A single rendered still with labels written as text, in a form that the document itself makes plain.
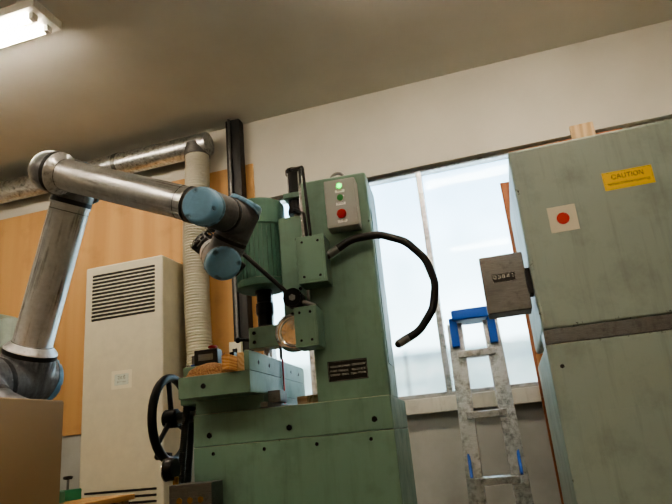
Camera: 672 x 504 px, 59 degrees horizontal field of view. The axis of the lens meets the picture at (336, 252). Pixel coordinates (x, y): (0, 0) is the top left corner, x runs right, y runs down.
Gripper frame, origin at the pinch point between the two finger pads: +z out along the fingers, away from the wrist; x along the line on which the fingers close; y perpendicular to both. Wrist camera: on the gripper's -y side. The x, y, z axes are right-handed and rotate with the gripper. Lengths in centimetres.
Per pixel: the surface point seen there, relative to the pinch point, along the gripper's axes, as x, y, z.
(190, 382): 31.4, -15.2, -25.8
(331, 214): -31.7, -19.3, -10.6
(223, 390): 26.6, -22.0, -31.4
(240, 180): -34, -22, 182
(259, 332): 11.7, -29.8, -1.8
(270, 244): -12.5, -15.5, 6.5
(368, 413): 6, -53, -45
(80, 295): 89, 0, 223
